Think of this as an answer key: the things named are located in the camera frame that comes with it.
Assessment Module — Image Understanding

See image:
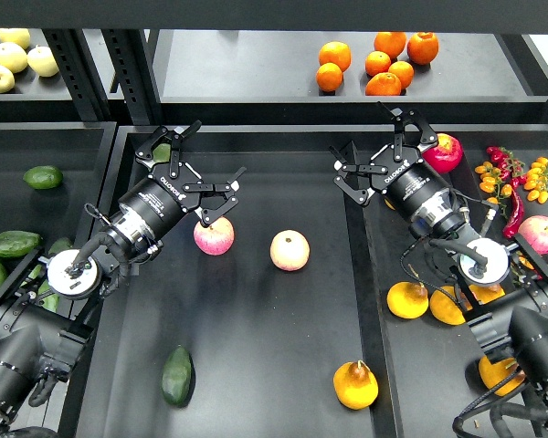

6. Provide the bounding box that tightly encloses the pale yellow pear middle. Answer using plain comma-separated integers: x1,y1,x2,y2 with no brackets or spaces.
0,42,28,74

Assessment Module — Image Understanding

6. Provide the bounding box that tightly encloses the pink red apple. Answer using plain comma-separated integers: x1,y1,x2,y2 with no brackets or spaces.
193,216,235,256

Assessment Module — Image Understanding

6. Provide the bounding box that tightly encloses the green avocado middle cluster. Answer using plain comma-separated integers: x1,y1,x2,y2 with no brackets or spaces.
27,265,42,279

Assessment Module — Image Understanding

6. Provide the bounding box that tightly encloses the orange on shelf front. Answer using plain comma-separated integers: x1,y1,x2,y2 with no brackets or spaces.
364,72,402,96

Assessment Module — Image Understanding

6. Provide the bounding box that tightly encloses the orange cherry tomato cluster left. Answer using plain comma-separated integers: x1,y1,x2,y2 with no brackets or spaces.
474,161,513,204

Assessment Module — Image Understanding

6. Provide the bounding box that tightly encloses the orange on shelf far left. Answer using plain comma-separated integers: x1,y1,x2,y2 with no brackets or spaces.
318,41,352,72

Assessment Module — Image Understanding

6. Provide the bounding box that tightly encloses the orange cherry tomato cluster right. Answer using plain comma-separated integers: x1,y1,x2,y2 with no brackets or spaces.
523,156,548,204

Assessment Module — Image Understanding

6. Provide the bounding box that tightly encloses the dark green avocado upright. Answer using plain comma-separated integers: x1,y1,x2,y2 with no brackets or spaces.
47,237,73,256

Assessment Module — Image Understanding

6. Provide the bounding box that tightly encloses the green avocado top of tray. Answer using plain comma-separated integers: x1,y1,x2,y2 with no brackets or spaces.
153,142,171,163

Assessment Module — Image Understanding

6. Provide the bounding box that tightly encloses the pale pink apple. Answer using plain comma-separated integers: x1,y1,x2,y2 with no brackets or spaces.
269,230,310,272

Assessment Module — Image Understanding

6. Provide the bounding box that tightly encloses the black tray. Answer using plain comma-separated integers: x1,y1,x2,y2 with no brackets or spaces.
0,122,116,245
58,126,484,437

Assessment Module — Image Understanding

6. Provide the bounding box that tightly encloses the orange on shelf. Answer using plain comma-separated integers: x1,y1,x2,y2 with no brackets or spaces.
406,32,439,65
364,72,402,96
315,62,343,92
374,31,407,59
388,61,415,89
318,41,352,72
364,50,392,77

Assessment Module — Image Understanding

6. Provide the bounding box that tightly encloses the red chili pepper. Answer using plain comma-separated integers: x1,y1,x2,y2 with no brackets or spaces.
502,184,524,239

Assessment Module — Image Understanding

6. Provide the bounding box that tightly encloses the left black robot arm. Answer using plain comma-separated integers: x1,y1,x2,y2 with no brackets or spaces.
0,121,238,437

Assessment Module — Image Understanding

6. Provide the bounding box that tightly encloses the black shelf rack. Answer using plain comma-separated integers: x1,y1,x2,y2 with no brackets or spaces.
0,1,548,125

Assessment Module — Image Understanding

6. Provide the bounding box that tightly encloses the orange on shelf top right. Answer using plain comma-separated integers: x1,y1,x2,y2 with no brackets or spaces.
406,32,439,65

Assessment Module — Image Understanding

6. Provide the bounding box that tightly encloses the orange on shelf lower left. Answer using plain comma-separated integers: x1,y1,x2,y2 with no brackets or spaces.
315,62,343,92

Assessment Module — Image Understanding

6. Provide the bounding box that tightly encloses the orange on shelf right center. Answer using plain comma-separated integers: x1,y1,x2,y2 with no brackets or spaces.
388,61,415,89

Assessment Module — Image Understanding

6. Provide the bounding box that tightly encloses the pale yellow pear right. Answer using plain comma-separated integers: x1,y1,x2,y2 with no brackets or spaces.
27,46,59,78

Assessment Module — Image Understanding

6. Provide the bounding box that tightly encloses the dark green avocado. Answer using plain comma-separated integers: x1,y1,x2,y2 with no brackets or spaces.
161,345,193,407
47,237,73,256

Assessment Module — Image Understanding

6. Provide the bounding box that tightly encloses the pink apple far right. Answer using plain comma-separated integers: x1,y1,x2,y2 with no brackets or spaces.
518,215,548,255

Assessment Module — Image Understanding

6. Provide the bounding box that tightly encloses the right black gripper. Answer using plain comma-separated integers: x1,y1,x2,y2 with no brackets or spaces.
328,100,469,238

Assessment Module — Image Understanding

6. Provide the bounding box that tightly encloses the orange cherry tomato cluster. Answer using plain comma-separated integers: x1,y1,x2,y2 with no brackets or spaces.
474,161,513,204
523,156,548,204

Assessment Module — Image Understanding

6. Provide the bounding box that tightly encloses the green avocado cluster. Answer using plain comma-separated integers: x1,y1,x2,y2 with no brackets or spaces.
37,280,59,313
27,265,42,279

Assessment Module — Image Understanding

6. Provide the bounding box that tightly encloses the red apple right tray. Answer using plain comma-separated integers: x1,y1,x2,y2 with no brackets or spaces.
423,133,464,174

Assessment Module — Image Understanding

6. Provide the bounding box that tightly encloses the black left tray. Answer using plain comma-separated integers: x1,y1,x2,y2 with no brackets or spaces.
0,122,116,245

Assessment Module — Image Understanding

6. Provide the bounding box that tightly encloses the red cherry tomato cluster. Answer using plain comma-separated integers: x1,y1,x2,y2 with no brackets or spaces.
486,146,527,188

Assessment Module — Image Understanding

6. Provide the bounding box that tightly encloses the black center tray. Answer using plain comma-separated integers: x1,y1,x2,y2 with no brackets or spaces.
58,126,484,437

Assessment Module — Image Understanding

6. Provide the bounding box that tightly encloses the green avocado lower cluster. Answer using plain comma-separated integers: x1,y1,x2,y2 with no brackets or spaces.
37,280,59,313

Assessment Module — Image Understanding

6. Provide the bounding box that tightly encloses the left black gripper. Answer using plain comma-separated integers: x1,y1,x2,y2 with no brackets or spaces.
119,120,247,228

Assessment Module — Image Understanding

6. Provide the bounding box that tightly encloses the green avocado left tray top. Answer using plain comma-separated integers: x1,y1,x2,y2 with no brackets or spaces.
23,165,64,190

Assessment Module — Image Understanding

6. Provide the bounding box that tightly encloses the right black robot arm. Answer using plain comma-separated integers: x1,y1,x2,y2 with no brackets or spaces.
333,109,548,437

